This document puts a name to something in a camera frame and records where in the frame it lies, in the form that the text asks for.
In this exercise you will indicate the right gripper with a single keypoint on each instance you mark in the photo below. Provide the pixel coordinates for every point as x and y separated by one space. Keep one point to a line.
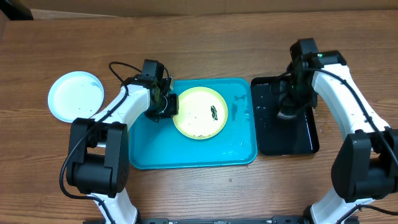
285 102

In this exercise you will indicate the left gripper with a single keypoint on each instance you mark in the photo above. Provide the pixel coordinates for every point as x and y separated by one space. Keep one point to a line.
172 110

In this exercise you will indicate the green orange sponge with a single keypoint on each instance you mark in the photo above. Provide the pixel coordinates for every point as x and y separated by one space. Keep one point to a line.
286 114

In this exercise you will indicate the yellow plate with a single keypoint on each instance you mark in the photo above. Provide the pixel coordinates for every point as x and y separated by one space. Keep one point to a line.
202 113

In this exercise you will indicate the light blue plate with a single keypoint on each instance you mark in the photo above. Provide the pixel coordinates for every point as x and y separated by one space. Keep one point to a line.
75 95

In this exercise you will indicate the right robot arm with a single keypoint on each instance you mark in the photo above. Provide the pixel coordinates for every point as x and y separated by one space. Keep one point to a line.
365 168

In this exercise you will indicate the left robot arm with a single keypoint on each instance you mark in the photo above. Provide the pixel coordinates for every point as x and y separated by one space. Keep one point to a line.
97 165

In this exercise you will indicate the teal plastic tray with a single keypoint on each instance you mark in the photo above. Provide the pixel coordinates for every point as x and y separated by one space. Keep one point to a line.
161 146

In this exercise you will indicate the black water tray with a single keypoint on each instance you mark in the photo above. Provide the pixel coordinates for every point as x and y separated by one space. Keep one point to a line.
276 136

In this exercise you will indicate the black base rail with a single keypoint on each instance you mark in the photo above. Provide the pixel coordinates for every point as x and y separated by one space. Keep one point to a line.
274 220

